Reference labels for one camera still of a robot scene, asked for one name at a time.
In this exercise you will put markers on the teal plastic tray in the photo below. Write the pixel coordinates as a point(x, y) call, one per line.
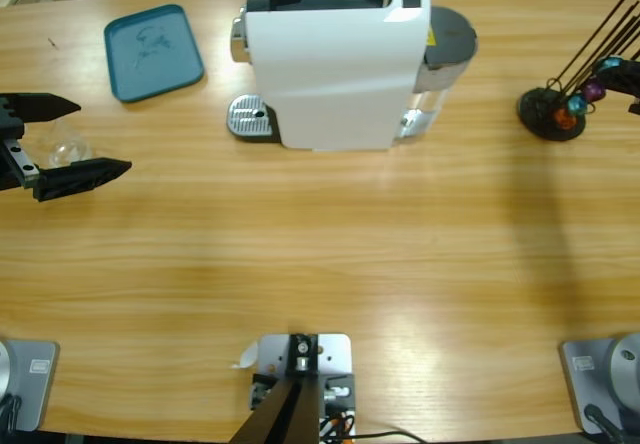
point(150, 54)

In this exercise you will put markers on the dark camera post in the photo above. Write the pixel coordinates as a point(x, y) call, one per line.
point(285, 414)

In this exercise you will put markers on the clear glass cup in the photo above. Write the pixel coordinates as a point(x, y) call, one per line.
point(65, 151)

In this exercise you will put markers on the white capsule coffee machine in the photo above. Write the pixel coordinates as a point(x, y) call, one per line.
point(330, 74)

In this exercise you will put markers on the purple coffee capsule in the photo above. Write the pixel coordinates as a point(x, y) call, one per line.
point(594, 89)

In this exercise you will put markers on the orange coffee capsule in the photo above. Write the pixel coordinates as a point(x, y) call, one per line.
point(565, 119)

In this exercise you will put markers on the white paper tag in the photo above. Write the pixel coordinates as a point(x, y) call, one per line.
point(246, 356)

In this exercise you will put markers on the black capsule holder with rods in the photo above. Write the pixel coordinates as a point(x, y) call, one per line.
point(537, 106)

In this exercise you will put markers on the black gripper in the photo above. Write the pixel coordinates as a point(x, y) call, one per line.
point(635, 106)
point(12, 164)

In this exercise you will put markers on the white mount block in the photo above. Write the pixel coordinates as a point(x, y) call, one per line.
point(335, 354)

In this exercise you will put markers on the clear water tank dark lid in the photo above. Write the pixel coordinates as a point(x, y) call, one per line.
point(450, 34)

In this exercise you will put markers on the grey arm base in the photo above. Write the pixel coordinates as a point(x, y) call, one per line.
point(600, 374)
point(27, 384)

